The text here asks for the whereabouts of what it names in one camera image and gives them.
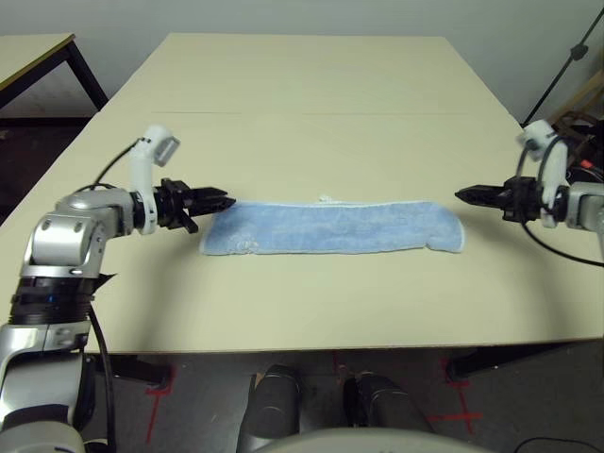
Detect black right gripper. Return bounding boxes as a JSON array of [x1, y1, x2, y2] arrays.
[[453, 176, 545, 223]]

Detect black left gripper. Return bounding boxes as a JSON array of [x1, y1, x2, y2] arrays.
[[154, 178, 238, 235]]

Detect light blue towel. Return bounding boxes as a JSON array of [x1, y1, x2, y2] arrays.
[[200, 193, 467, 257]]

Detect wooden stool green seat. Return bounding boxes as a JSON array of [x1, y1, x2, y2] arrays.
[[542, 68, 604, 124]]

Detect black tripod stand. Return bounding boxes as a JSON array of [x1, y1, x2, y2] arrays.
[[522, 8, 604, 126]]

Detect grey robot left leg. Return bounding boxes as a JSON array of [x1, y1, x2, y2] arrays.
[[240, 362, 303, 453]]

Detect grey robot leg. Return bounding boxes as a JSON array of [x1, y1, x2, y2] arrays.
[[343, 370, 438, 435], [240, 362, 303, 453]]

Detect grey robot right leg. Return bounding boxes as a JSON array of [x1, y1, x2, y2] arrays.
[[343, 370, 438, 435]]

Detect beige side table black legs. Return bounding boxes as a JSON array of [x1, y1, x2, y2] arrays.
[[0, 32, 109, 119]]

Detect grey robot torso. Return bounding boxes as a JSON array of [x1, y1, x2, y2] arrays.
[[249, 427, 492, 453]]

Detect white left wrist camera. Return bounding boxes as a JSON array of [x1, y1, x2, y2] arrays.
[[127, 124, 181, 235]]

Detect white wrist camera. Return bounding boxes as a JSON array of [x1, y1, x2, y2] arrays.
[[517, 119, 572, 230], [127, 124, 181, 235]]

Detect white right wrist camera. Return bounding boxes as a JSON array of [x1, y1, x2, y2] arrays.
[[517, 119, 572, 230]]

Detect thin black left camera cable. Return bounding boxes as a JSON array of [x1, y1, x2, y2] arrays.
[[96, 139, 145, 188]]

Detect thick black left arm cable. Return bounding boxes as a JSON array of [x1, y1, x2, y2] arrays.
[[87, 306, 118, 453]]

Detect black floor cable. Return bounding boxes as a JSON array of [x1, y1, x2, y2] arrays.
[[513, 436, 604, 453]]

